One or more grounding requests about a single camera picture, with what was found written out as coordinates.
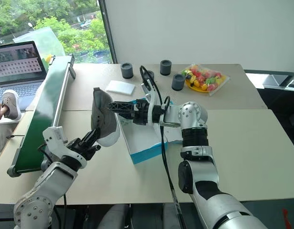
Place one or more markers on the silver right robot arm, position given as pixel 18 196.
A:
pixel 204 181

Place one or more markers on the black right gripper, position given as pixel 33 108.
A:
pixel 141 112

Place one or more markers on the person's beige trouser leg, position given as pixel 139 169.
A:
pixel 2 138

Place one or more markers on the green translucent sheet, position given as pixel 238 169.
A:
pixel 47 40

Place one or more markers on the bag of colourful toy fruit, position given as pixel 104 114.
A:
pixel 204 78

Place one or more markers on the white folded cloth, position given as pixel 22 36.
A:
pixel 120 87

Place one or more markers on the white metal ledge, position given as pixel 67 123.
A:
pixel 270 80

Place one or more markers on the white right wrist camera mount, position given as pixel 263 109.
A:
pixel 149 95

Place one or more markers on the black window frame post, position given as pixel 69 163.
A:
pixel 108 31

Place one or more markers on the blue and white shoebox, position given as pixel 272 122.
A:
pixel 146 140

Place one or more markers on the grey canvas shoe white sole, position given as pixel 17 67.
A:
pixel 11 105
pixel 102 119

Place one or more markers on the small yellow object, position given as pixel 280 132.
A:
pixel 48 58

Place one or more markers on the dark grey cylinder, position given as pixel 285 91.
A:
pixel 178 82
pixel 127 70
pixel 150 74
pixel 166 67

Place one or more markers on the grey laptop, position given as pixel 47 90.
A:
pixel 18 86

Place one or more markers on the green conveyor belt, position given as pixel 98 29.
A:
pixel 42 119

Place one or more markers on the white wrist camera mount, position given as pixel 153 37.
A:
pixel 56 139
pixel 149 95

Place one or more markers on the red object on floor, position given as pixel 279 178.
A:
pixel 286 218

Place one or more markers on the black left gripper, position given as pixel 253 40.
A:
pixel 80 149

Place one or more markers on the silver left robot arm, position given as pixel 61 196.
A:
pixel 45 188

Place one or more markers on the grey rounded shape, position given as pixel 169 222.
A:
pixel 115 215

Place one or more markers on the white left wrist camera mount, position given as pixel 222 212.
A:
pixel 56 139

